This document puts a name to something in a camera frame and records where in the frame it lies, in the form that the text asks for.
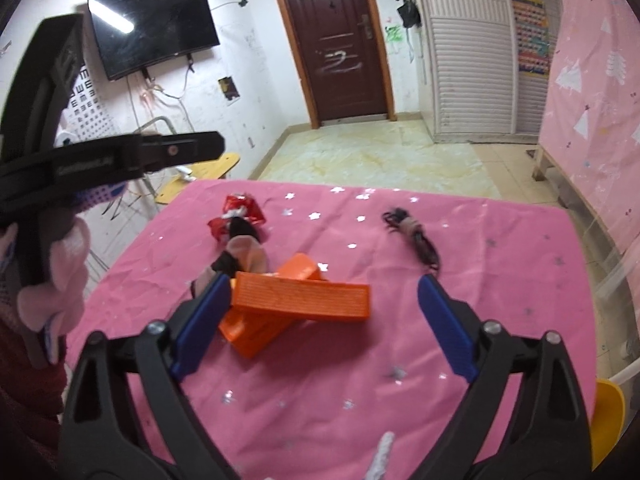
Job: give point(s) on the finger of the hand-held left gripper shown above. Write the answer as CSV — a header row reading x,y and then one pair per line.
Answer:
x,y
172,152

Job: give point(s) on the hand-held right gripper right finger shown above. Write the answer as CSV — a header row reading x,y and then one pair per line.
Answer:
x,y
447,330

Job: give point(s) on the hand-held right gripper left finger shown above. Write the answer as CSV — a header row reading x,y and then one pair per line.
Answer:
x,y
200,325

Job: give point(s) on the orange cardboard box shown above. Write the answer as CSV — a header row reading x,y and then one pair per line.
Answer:
x,y
255,335
300,297

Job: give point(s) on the person's left forearm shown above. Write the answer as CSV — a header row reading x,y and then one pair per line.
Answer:
x,y
25,410

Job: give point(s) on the person's left hand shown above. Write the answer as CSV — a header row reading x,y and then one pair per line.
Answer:
x,y
70,270

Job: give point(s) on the white clip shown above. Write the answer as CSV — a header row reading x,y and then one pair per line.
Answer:
x,y
186,174

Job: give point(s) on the white round plug adapter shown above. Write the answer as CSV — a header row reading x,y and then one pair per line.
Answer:
x,y
65,139

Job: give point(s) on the white eye chart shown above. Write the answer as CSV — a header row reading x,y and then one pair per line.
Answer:
x,y
87,105

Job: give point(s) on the red foil wrapper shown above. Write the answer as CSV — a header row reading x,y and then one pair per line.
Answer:
x,y
242,210

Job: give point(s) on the pink starry tablecloth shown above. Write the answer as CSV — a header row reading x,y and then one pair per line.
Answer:
x,y
350,385

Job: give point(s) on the white blue strip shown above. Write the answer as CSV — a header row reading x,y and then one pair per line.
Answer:
x,y
380,460

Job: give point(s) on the dark brown door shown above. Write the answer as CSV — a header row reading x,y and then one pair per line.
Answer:
x,y
340,45

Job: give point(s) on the white louvred wardrobe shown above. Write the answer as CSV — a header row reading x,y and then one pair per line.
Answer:
x,y
470,60

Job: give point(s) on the pink printed bed curtain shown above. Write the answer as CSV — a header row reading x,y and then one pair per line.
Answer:
x,y
600,85

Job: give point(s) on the colourful grid poster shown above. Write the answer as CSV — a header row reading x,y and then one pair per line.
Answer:
x,y
532,35

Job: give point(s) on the open wall socket box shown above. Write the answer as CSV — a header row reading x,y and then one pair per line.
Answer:
x,y
229,89

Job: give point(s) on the black wall television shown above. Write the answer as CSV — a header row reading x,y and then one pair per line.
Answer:
x,y
150,25

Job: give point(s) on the white metal rail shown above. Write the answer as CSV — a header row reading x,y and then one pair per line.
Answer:
x,y
617,280

